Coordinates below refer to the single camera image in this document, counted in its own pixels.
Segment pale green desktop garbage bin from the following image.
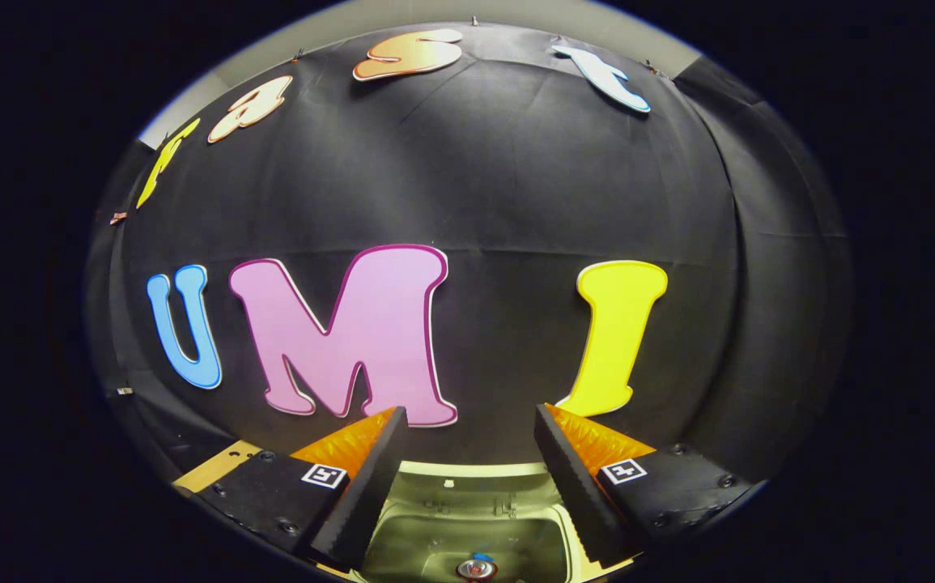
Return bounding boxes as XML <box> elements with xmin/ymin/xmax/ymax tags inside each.
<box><xmin>352</xmin><ymin>460</ymin><xmax>636</xmax><ymax>583</ymax></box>

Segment black backdrop cloth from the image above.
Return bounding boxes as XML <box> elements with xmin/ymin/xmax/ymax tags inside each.
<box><xmin>83</xmin><ymin>20</ymin><xmax>852</xmax><ymax>487</ymax></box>

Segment wooden desktop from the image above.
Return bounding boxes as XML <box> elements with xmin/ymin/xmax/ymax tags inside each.
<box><xmin>172</xmin><ymin>440</ymin><xmax>263</xmax><ymax>494</ymax></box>

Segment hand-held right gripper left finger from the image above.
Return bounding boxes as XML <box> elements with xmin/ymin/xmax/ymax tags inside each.
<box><xmin>192</xmin><ymin>406</ymin><xmax>410</xmax><ymax>571</ymax></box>

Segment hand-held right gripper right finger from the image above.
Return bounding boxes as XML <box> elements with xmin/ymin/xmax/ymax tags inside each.
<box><xmin>533</xmin><ymin>402</ymin><xmax>756</xmax><ymax>568</ymax></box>

